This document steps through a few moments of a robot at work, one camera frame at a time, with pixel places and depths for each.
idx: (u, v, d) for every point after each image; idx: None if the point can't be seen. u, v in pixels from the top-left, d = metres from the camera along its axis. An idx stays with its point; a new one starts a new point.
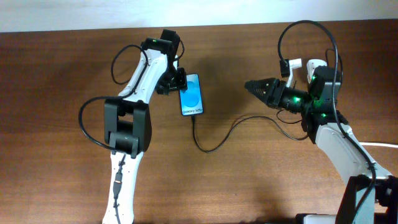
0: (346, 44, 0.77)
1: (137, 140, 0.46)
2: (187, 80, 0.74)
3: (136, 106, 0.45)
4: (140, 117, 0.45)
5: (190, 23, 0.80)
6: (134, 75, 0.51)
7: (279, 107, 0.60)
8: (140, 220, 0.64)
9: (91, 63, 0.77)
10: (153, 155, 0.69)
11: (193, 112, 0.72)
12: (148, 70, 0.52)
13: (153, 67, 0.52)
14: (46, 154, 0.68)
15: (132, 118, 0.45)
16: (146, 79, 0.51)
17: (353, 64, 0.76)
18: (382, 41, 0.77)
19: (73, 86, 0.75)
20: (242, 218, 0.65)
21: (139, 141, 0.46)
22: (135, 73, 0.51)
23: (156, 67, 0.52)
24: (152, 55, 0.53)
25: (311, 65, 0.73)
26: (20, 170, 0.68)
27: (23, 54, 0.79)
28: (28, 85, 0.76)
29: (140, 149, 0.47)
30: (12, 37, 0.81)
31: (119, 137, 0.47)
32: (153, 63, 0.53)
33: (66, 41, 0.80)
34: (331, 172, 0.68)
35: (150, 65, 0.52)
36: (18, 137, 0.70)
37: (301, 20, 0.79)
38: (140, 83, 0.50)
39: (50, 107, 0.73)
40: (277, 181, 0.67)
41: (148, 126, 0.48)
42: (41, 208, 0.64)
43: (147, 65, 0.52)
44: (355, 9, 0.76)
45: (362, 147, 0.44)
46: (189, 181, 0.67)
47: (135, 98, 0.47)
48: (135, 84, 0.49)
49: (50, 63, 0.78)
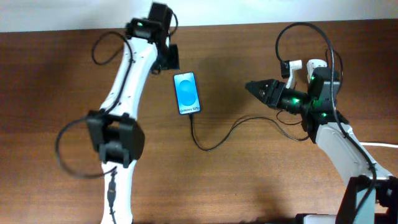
0: (347, 43, 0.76)
1: (128, 152, 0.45)
2: (185, 81, 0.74)
3: (122, 122, 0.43)
4: (128, 133, 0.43)
5: (189, 24, 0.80)
6: (119, 75, 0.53)
7: (280, 108, 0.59)
8: (140, 219, 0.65)
9: (92, 64, 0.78)
10: (152, 156, 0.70)
11: (190, 111, 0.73)
12: (134, 65, 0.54)
13: (138, 63, 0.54)
14: (50, 155, 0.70)
15: (120, 134, 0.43)
16: (132, 79, 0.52)
17: (354, 63, 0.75)
18: (384, 39, 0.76)
19: (75, 87, 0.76)
20: (241, 218, 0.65)
21: (130, 152, 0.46)
22: (121, 71, 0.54)
23: (141, 62, 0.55)
24: (137, 48, 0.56)
25: (311, 65, 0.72)
26: (23, 170, 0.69)
27: (27, 57, 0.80)
28: (32, 86, 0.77)
29: (131, 158, 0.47)
30: (14, 40, 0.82)
31: (108, 150, 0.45)
32: (139, 58, 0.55)
33: (68, 43, 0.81)
34: (331, 172, 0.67)
35: (135, 61, 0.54)
36: (22, 137, 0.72)
37: (301, 18, 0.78)
38: (126, 84, 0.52)
39: (52, 109, 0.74)
40: (276, 181, 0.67)
41: (138, 135, 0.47)
42: (44, 207, 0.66)
43: (132, 61, 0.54)
44: (357, 7, 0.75)
45: (362, 147, 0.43)
46: (188, 181, 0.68)
47: (120, 98, 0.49)
48: (120, 86, 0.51)
49: (52, 65, 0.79)
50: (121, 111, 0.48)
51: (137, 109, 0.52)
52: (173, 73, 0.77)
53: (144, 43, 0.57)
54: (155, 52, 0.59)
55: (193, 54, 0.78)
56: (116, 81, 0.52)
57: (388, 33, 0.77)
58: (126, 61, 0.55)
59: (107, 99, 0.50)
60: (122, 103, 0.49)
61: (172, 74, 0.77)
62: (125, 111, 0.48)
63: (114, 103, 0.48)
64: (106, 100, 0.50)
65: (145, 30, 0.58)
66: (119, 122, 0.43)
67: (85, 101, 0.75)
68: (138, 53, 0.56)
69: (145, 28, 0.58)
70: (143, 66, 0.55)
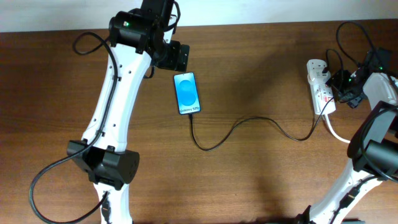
0: (345, 45, 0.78)
1: (118, 178, 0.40)
2: (184, 80, 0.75)
3: (107, 154, 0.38)
4: (112, 165, 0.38)
5: (190, 23, 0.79)
6: (101, 99, 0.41)
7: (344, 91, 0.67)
8: (140, 220, 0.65)
9: (91, 63, 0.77)
10: (152, 155, 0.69)
11: (191, 111, 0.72)
12: (119, 86, 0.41)
13: (125, 82, 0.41)
14: (48, 154, 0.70)
15: (105, 164, 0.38)
16: (117, 105, 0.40)
17: (352, 65, 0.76)
18: (383, 41, 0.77)
19: (74, 86, 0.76)
20: (242, 218, 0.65)
21: (121, 179, 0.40)
22: (104, 92, 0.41)
23: (129, 81, 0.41)
24: (122, 60, 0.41)
25: (311, 65, 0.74)
26: (22, 170, 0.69)
27: (23, 55, 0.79)
28: (30, 86, 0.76)
29: (124, 183, 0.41)
30: (11, 38, 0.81)
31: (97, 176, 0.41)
32: (125, 73, 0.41)
33: (66, 41, 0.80)
34: (331, 172, 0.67)
35: (122, 79, 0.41)
36: (20, 137, 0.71)
37: (301, 21, 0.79)
38: (110, 111, 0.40)
39: (51, 107, 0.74)
40: (277, 181, 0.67)
41: (130, 158, 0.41)
42: (43, 208, 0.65)
43: (117, 78, 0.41)
44: (357, 9, 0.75)
45: (389, 156, 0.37)
46: (188, 181, 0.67)
47: (106, 132, 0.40)
48: (103, 113, 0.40)
49: (50, 63, 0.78)
50: (105, 144, 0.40)
51: (125, 142, 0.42)
52: (173, 72, 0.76)
53: (134, 51, 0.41)
54: (148, 59, 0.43)
55: (193, 54, 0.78)
56: (98, 105, 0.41)
57: (387, 34, 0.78)
58: (110, 79, 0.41)
59: (87, 128, 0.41)
60: (106, 134, 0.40)
61: (173, 74, 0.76)
62: (108, 145, 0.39)
63: (96, 135, 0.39)
64: (87, 129, 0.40)
65: (134, 30, 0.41)
66: (106, 154, 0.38)
67: (84, 101, 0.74)
68: (125, 67, 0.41)
69: (134, 25, 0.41)
70: (131, 84, 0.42)
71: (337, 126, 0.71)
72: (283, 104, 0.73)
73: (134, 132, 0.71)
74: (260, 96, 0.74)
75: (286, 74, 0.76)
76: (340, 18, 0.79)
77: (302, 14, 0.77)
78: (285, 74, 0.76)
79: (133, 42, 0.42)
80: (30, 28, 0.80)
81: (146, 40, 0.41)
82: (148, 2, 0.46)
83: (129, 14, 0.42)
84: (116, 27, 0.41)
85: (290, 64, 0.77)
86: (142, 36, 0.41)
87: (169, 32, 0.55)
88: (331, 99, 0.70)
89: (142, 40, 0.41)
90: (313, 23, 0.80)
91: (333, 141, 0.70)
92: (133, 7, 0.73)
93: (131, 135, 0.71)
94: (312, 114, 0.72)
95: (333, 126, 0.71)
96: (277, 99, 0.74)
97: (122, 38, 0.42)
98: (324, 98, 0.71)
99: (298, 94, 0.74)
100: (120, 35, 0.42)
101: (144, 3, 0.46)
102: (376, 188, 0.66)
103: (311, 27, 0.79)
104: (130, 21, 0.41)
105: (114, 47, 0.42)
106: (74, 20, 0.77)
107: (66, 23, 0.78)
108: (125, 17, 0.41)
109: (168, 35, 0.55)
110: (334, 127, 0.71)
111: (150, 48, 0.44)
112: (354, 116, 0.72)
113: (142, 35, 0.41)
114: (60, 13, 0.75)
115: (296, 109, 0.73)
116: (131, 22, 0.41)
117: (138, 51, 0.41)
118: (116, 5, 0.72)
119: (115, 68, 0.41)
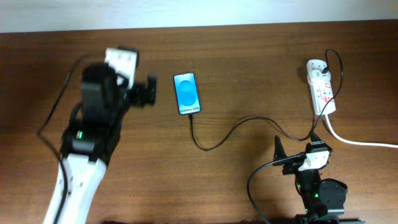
0: (344, 45, 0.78)
1: None
2: (183, 79, 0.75)
3: None
4: None
5: (190, 23, 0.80)
6: (54, 203, 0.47)
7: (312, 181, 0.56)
8: (140, 220, 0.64)
9: (92, 63, 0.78)
10: (152, 155, 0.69)
11: (191, 111, 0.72)
12: (68, 199, 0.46)
13: (73, 198, 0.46)
14: (48, 154, 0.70)
15: None
16: (70, 210, 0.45)
17: (352, 65, 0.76)
18: (382, 42, 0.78)
19: (74, 86, 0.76)
20: (242, 218, 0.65)
21: None
22: (55, 203, 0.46)
23: (76, 196, 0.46)
24: (73, 173, 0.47)
25: (311, 65, 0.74)
26: (21, 169, 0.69)
27: (23, 55, 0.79)
28: (30, 86, 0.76)
29: None
30: (12, 38, 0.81)
31: None
32: (76, 185, 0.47)
33: (66, 41, 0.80)
34: (332, 173, 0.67)
35: (71, 193, 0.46)
36: (20, 137, 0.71)
37: (300, 21, 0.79)
38: None
39: (51, 107, 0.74)
40: (277, 181, 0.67)
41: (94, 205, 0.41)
42: (42, 208, 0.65)
43: (66, 195, 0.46)
44: (357, 10, 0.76)
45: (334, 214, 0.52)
46: (188, 181, 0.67)
47: None
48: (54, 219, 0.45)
49: (50, 63, 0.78)
50: None
51: None
52: (173, 73, 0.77)
53: (86, 161, 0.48)
54: (101, 167, 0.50)
55: (193, 54, 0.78)
56: (49, 210, 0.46)
57: (386, 35, 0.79)
58: (60, 195, 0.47)
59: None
60: None
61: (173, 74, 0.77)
62: None
63: None
64: None
65: (86, 142, 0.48)
66: None
67: None
68: (76, 180, 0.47)
69: (84, 138, 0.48)
70: (81, 197, 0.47)
71: (338, 126, 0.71)
72: (283, 104, 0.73)
73: (134, 132, 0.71)
74: (260, 96, 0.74)
75: (286, 75, 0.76)
76: (339, 18, 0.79)
77: (301, 14, 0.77)
78: (285, 74, 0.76)
79: (84, 152, 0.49)
80: (30, 28, 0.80)
81: (97, 153, 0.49)
82: (96, 75, 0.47)
83: (80, 126, 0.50)
84: (71, 140, 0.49)
85: (290, 64, 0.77)
86: (94, 148, 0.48)
87: (132, 68, 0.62)
88: (331, 99, 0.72)
89: (95, 152, 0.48)
90: (312, 24, 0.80)
91: (333, 140, 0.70)
92: (134, 6, 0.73)
93: (132, 135, 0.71)
94: (312, 114, 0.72)
95: (334, 127, 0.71)
96: (277, 99, 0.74)
97: (74, 150, 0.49)
98: (324, 98, 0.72)
99: (298, 95, 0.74)
100: (73, 147, 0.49)
101: (89, 84, 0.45)
102: (377, 188, 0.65)
103: (311, 27, 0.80)
104: (82, 134, 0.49)
105: (65, 160, 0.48)
106: (76, 20, 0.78)
107: (68, 23, 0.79)
108: (76, 130, 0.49)
109: (131, 71, 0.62)
110: (335, 127, 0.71)
111: (105, 155, 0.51)
112: (354, 116, 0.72)
113: (93, 147, 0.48)
114: (61, 13, 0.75)
115: (296, 109, 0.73)
116: (83, 135, 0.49)
117: (92, 160, 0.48)
118: (117, 5, 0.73)
119: (66, 184, 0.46)
